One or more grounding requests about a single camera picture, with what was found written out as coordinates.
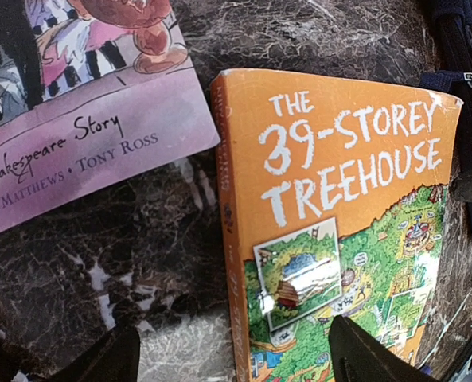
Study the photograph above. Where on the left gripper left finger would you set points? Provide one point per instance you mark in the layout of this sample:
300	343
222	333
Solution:
114	357

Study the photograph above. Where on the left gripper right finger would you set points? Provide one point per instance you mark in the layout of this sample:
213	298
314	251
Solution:
357	356

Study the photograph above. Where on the orange treehouse paperback book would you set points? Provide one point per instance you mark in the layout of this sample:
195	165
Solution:
332	198

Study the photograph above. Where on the pink Shakespeare story book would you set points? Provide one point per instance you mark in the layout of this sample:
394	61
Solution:
91	93

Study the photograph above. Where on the navy blue student backpack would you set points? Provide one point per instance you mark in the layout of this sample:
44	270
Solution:
451	25

